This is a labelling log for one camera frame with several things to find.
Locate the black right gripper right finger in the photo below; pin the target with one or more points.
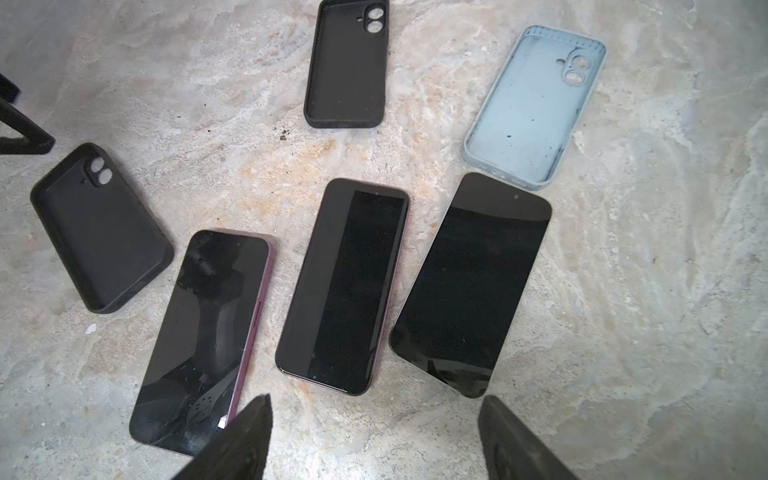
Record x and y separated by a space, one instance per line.
511 450

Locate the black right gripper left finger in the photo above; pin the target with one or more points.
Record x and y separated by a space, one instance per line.
240 451

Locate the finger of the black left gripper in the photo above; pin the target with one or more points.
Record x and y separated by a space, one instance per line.
33 139

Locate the purple-edged phone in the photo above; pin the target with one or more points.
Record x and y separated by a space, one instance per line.
334 323
191 389

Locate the black phone case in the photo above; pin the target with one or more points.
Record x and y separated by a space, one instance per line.
108 241
347 74

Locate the black phone right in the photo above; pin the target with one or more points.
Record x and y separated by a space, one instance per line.
460 308

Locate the light blue phone case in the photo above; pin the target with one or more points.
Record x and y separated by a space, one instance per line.
526 121

